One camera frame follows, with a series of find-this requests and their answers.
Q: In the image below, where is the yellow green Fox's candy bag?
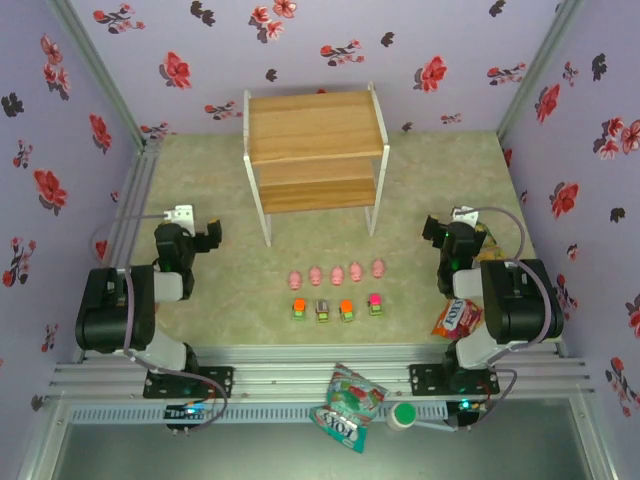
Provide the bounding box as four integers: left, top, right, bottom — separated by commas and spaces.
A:
473, 222, 507, 261

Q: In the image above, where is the red Fox's candy bag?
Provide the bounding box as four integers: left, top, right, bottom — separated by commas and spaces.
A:
432, 298, 485, 341

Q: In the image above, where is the white bottle green cap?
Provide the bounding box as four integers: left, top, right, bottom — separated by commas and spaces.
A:
385, 402, 417, 431

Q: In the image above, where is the teal Fox's candy bag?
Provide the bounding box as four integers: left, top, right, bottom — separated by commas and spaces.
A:
308, 363, 390, 455

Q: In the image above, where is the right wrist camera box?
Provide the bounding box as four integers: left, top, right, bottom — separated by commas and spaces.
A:
451, 205, 482, 225

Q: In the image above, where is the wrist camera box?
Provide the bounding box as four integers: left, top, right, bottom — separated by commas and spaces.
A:
451, 205, 482, 225
167, 203, 195, 227

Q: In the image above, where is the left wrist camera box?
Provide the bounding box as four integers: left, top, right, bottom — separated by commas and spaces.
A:
167, 203, 195, 227

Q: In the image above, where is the aluminium side rail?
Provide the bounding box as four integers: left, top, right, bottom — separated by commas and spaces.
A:
74, 137, 164, 364

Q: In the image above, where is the left arm grey cable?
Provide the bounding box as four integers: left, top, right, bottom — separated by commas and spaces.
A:
89, 212, 229, 434

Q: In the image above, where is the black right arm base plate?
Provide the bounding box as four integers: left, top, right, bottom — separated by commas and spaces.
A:
408, 363, 501, 399

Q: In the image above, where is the wooden shelf white frame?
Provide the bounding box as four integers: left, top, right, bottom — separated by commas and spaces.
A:
242, 81, 391, 248

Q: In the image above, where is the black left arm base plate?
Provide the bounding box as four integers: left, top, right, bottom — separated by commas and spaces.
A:
143, 365, 235, 401

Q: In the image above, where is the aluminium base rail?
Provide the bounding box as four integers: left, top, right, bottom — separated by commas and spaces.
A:
47, 343, 594, 401

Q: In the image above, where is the white slotted cable duct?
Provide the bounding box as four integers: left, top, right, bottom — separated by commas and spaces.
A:
67, 404, 449, 425

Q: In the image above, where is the aluminium corner post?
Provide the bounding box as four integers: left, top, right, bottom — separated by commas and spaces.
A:
494, 0, 586, 146
47, 0, 149, 149

